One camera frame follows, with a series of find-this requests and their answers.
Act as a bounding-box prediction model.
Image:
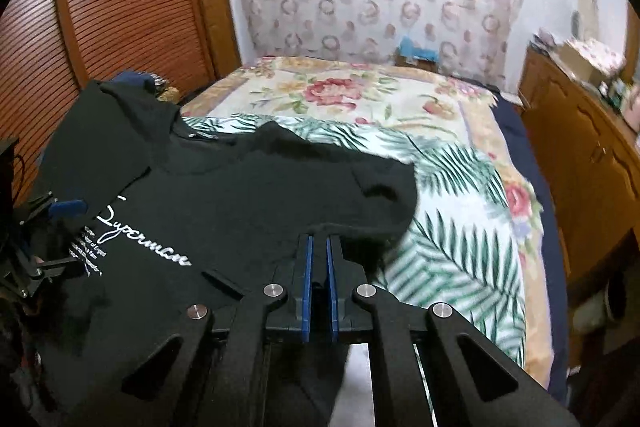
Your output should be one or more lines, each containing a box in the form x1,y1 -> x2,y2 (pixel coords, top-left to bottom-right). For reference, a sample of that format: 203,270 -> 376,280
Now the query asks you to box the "blue cloth bundle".
397,36 -> 441,64

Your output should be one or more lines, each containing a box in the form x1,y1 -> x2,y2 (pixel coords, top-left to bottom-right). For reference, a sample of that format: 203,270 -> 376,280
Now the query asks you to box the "black printed t-shirt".
30,79 -> 418,427

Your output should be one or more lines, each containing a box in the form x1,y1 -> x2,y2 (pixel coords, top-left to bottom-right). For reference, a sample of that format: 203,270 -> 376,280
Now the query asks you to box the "wooden sideboard cabinet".
517,46 -> 640,303

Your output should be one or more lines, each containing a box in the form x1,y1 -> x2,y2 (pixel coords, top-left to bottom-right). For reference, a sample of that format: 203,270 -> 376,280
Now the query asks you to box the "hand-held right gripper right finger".
326,234 -> 587,427

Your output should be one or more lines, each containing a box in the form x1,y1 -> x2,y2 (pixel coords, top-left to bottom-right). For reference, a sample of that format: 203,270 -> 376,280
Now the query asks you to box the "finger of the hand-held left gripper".
14,192 -> 90,228
15,252 -> 98,298

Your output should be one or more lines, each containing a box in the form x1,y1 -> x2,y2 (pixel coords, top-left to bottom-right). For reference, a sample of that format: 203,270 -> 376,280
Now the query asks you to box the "green leaf print blanket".
182,114 -> 527,368

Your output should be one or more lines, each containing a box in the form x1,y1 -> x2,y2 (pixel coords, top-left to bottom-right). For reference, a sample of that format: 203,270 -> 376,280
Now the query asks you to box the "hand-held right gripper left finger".
57,234 -> 314,427

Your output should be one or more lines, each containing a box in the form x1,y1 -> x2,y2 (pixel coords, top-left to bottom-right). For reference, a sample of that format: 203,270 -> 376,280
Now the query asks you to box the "wooden louvered wardrobe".
0,0 -> 242,208

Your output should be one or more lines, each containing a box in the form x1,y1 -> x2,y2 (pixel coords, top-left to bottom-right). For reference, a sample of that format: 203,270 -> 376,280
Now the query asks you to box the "navy bed sheet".
487,94 -> 572,408

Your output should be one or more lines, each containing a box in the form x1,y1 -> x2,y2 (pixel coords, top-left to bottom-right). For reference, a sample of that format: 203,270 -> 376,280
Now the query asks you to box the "floral beige blanket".
180,56 -> 557,403

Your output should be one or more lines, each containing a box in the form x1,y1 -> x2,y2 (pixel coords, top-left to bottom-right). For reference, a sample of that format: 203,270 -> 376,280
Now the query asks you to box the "cardboard box with floral cloth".
552,37 -> 627,84

